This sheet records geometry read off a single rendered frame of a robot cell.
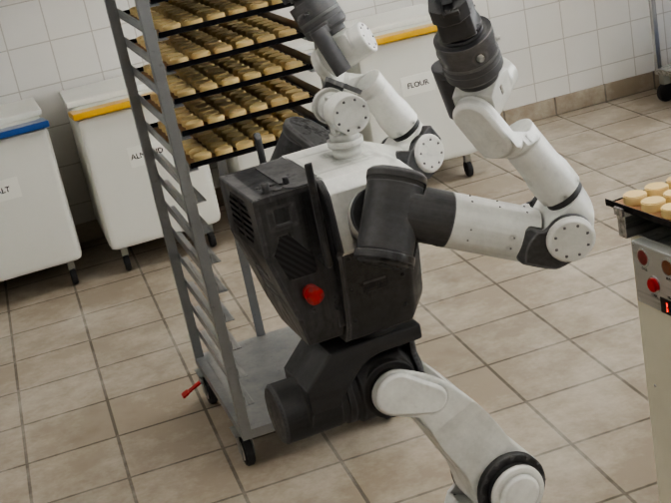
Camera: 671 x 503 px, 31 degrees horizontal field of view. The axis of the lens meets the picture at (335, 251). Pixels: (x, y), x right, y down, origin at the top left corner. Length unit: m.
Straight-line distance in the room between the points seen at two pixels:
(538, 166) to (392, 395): 0.53
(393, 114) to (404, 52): 3.21
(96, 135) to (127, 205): 0.34
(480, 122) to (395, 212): 0.19
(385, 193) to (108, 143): 3.58
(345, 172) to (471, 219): 0.24
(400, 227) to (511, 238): 0.18
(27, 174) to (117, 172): 0.38
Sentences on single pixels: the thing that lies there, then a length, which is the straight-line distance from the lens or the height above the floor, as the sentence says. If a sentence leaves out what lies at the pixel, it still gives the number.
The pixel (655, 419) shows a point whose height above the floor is 0.39.
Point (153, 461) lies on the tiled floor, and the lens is 3.90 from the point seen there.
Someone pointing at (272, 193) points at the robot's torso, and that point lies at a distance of 1.99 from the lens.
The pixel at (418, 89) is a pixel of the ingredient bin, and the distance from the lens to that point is 5.67.
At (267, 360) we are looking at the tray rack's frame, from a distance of 4.00.
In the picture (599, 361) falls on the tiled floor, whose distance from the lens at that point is 3.97.
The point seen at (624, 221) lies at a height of 0.88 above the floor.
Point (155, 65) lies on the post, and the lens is 3.25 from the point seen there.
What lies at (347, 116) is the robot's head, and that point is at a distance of 2.03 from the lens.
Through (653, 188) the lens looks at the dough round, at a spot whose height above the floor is 0.92.
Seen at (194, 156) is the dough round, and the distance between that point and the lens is 3.37.
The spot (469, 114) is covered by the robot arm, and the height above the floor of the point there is 1.34.
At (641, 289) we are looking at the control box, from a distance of 2.64.
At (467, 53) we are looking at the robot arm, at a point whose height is 1.44.
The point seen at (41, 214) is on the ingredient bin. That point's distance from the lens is 5.44.
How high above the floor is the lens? 1.81
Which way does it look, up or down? 20 degrees down
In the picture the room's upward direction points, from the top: 11 degrees counter-clockwise
